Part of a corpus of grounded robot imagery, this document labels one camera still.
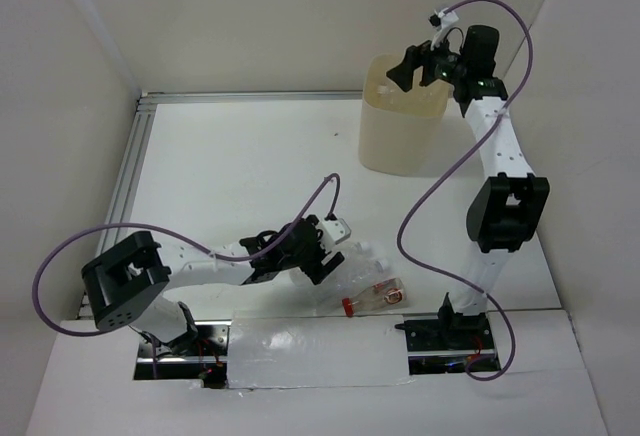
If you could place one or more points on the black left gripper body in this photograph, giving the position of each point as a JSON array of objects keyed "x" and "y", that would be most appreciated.
[{"x": 312, "y": 254}]

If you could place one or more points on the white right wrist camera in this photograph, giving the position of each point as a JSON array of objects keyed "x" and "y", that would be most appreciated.
[{"x": 442, "y": 21}]

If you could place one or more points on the red cap labelled bottle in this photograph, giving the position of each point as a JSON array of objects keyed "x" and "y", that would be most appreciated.
[{"x": 377, "y": 297}]

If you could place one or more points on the clear bottle white cap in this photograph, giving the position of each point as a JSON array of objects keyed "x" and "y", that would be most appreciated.
[{"x": 386, "y": 92}]

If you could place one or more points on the silver foil tape sheet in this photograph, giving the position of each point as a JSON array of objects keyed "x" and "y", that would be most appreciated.
[{"x": 323, "y": 352}]

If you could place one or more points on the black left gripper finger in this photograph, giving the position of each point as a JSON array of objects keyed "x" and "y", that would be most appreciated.
[
  {"x": 316, "y": 272},
  {"x": 333, "y": 261}
]

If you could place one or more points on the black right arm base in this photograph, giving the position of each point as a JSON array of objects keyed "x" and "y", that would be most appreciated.
[{"x": 449, "y": 342}]

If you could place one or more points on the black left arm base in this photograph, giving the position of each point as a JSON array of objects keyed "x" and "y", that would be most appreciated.
[{"x": 201, "y": 357}]

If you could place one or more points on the clear ribbed bottle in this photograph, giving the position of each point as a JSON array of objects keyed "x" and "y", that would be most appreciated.
[{"x": 330, "y": 298}]

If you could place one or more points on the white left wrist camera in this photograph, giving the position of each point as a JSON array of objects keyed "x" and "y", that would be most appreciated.
[{"x": 334, "y": 232}]

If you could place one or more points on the beige plastic bin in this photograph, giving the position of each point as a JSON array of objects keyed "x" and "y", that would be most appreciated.
[{"x": 396, "y": 134}]

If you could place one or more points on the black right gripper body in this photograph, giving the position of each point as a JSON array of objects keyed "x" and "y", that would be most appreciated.
[{"x": 443, "y": 64}]

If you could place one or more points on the clear crushed bottle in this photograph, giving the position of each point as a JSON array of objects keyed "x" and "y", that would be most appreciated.
[{"x": 355, "y": 251}]

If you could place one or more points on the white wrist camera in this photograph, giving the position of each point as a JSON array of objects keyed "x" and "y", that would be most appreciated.
[
  {"x": 442, "y": 21},
  {"x": 334, "y": 232}
]

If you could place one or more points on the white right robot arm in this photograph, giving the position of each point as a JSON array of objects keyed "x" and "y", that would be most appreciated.
[{"x": 506, "y": 211}]

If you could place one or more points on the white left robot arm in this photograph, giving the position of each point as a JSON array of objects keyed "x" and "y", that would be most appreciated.
[{"x": 126, "y": 284}]

